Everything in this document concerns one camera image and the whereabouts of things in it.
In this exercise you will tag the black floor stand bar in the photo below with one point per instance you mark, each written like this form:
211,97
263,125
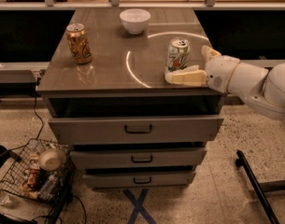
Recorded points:
260,188

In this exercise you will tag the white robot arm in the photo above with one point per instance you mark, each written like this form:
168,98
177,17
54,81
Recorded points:
260,89

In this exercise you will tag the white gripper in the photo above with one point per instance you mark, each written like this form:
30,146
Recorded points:
219,72

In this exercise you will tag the middle grey drawer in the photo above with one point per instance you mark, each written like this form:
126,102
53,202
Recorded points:
135,158

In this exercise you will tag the grey drawer cabinet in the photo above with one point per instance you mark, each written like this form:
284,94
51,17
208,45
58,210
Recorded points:
126,78

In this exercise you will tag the grey drawer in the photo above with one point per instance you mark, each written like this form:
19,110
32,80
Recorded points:
113,181
135,130
135,158

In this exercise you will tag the white bowl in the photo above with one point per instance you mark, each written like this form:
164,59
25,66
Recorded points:
135,20

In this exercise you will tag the white cup in basket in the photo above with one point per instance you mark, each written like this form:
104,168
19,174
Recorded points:
52,159

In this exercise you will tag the white green 7up can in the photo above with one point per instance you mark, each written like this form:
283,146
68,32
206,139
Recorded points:
177,54

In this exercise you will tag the top grey drawer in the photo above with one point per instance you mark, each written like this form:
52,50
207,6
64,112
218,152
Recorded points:
135,130

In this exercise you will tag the bottom grey drawer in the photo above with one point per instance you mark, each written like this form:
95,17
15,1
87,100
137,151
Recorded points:
113,181

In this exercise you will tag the plastic water bottle in basket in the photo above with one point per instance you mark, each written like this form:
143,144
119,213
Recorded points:
47,190

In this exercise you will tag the orange gold soda can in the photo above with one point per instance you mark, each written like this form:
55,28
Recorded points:
78,43

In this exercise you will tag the black wire basket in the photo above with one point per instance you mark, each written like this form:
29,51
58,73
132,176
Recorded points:
25,177

